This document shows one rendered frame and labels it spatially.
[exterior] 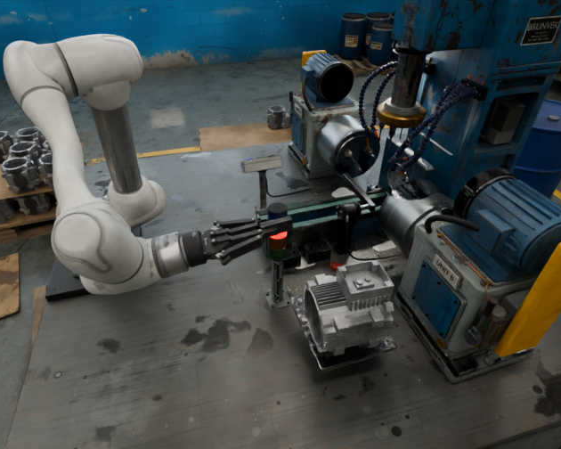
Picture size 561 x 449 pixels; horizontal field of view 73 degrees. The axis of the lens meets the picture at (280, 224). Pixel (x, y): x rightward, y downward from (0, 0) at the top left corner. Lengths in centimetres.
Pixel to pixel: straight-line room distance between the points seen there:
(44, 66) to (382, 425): 126
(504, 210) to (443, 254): 20
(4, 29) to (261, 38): 371
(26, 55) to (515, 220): 123
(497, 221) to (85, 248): 89
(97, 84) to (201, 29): 574
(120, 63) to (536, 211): 109
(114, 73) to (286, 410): 103
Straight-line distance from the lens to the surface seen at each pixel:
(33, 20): 702
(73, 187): 77
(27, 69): 112
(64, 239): 66
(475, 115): 153
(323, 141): 183
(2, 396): 254
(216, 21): 684
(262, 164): 167
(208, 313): 140
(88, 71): 113
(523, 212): 107
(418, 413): 126
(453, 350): 129
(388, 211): 140
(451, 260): 115
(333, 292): 105
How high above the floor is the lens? 189
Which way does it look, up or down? 39 degrees down
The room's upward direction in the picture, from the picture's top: straight up
